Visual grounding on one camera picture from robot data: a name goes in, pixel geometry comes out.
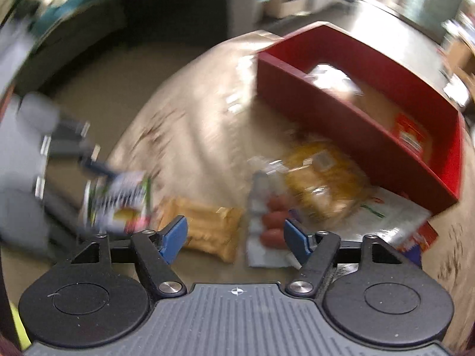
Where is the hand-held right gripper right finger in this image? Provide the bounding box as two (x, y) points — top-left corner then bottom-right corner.
(284, 218), (409, 299)

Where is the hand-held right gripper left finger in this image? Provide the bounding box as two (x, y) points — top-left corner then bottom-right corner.
(70, 215), (188, 299)

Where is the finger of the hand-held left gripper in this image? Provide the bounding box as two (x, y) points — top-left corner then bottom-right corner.
(41, 189), (93, 240)
(50, 120), (119, 179)

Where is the vacuum-packed sausage pack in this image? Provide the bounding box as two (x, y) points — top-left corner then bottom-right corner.
(247, 171), (301, 269)

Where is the green black snack packet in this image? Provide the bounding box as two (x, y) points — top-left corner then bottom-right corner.
(83, 171), (154, 236)

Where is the yellow noodle snack bag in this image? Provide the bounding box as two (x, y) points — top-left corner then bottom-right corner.
(284, 141), (372, 223)

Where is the red cardboard box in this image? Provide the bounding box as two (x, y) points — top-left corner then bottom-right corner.
(256, 22), (466, 216)

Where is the brown wafer packet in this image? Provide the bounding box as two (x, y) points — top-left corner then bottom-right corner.
(158, 196), (243, 264)

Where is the red snack packet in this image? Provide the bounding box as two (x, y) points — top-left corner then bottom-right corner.
(395, 220), (438, 264)

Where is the small red packet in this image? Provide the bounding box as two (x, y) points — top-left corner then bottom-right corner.
(393, 113), (433, 158)

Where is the clear white snack packet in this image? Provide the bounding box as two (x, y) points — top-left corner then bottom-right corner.
(302, 63), (364, 101)

